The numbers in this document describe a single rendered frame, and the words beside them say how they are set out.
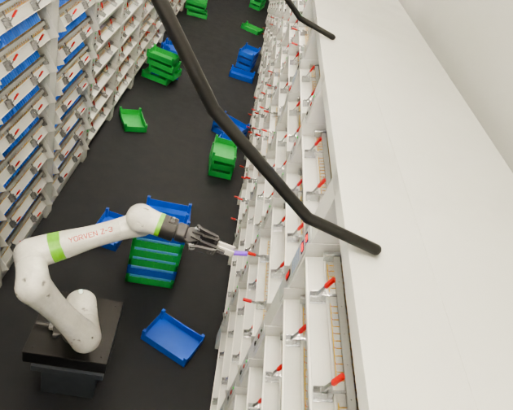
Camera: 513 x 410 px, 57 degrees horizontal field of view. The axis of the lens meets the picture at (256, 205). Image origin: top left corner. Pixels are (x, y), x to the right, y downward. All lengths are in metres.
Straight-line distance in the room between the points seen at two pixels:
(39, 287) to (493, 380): 1.44
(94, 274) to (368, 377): 2.49
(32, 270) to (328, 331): 1.13
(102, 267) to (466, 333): 2.52
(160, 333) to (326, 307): 1.80
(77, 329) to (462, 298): 1.48
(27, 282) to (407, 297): 1.31
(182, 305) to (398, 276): 2.17
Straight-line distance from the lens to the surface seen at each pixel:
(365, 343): 0.88
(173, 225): 1.81
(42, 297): 1.88
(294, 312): 1.45
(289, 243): 1.67
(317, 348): 1.16
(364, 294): 0.96
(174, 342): 2.90
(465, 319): 1.06
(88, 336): 2.13
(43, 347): 2.41
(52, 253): 1.96
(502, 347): 1.07
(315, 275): 1.31
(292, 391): 1.30
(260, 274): 2.06
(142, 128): 4.46
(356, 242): 1.02
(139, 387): 2.73
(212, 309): 3.09
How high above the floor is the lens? 2.38
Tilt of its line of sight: 37 degrees down
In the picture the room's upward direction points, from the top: 21 degrees clockwise
